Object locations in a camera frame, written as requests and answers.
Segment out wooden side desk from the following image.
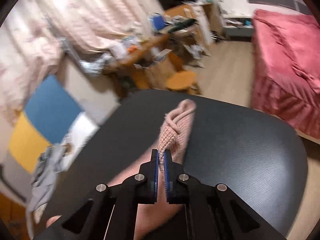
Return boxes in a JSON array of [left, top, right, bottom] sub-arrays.
[[165, 2, 215, 48]]

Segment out silver foil bag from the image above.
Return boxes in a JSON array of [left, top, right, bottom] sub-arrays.
[[80, 55, 110, 74]]

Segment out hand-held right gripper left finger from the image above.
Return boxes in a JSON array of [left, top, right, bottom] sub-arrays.
[[32, 149, 160, 240]]

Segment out pink striped curtain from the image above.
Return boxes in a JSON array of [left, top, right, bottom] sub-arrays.
[[32, 0, 150, 53]]

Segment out bed with pink cover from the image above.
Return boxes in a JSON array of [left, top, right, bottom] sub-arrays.
[[251, 9, 320, 139]]

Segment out round wooden stool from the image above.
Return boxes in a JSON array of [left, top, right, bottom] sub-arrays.
[[165, 70, 200, 94]]

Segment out cluttered wooden desk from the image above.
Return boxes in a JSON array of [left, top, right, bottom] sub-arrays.
[[100, 34, 175, 98]]

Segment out wooden wardrobe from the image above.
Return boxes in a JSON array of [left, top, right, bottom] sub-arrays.
[[0, 192, 33, 233]]

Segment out blue folding chair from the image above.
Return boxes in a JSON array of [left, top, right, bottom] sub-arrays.
[[150, 14, 167, 33]]

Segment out pink knit sweater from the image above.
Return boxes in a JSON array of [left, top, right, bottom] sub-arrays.
[[46, 99, 197, 240]]

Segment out grey yellow blue armchair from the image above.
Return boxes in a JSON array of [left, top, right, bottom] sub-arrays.
[[0, 74, 100, 205]]

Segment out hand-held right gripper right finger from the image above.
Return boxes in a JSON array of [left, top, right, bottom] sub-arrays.
[[164, 149, 285, 240]]

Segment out pink patterned quilt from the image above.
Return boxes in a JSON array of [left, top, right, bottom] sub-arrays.
[[0, 12, 65, 125]]

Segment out grey-blue garment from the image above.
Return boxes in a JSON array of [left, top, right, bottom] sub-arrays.
[[26, 142, 73, 225]]

